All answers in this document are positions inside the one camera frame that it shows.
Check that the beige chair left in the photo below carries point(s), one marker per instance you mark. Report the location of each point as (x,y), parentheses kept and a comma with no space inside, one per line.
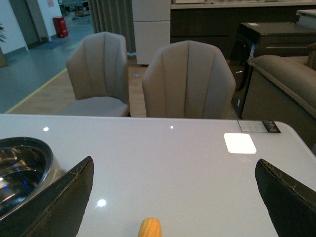
(98,72)

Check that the yellow corn cob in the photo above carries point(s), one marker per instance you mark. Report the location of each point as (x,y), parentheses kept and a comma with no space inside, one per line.
(150,227)

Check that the grey curtain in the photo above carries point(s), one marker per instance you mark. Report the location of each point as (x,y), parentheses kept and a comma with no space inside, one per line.
(114,16)

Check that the beige sofa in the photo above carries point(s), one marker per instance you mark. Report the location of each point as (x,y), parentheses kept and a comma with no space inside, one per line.
(283,89)

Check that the white refrigerator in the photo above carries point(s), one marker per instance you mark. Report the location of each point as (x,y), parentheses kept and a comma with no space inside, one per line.
(151,20)

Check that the dark kitchen counter cabinet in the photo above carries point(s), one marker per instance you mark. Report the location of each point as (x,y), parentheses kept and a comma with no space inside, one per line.
(217,23)

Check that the red bin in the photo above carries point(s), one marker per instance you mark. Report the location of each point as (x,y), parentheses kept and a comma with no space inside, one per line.
(60,27)

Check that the beige chair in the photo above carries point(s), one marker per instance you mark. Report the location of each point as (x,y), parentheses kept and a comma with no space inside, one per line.
(188,80)
(98,72)

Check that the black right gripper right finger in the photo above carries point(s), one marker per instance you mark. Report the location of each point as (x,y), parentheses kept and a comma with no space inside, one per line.
(291,205)

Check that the black appliance box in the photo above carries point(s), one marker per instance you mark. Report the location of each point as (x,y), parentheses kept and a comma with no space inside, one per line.
(264,38)

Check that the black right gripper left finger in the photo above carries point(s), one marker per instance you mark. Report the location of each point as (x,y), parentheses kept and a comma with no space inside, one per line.
(58,210)

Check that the table label sticker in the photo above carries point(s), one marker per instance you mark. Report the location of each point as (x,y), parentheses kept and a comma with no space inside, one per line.
(264,126)

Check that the stainless steel pot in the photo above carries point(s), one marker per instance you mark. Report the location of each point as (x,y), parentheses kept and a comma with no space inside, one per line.
(27,167)

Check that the beige chair right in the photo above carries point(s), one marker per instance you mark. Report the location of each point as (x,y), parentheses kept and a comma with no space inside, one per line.
(188,80)

